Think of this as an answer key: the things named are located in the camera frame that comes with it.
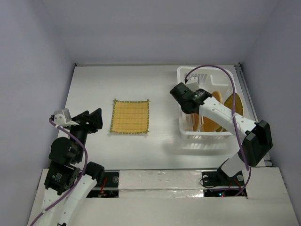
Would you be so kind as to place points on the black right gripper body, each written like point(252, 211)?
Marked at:
point(178, 93)

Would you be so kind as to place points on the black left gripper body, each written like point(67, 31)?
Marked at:
point(82, 130)

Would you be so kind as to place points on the round orange woven plate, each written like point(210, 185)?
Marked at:
point(197, 122)

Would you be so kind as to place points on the square woven bamboo plate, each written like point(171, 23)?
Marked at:
point(130, 117)

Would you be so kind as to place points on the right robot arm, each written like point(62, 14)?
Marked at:
point(254, 138)

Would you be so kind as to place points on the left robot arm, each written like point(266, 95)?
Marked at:
point(70, 175)

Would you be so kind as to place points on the white plastic dish rack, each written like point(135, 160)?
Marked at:
point(210, 79)

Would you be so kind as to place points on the middle orange woven plate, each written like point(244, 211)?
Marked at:
point(208, 124)

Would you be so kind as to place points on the yellow woven fan plate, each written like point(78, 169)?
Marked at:
point(235, 98)

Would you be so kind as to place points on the silver foil covered panel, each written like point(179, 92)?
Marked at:
point(160, 184)

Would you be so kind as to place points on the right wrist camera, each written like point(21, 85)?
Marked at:
point(193, 83)

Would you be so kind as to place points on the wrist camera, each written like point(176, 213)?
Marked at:
point(63, 118)
point(193, 83)

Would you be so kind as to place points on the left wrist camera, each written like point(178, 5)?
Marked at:
point(63, 118)

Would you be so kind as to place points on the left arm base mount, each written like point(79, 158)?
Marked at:
point(108, 188)

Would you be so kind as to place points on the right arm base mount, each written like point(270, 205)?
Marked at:
point(217, 178)

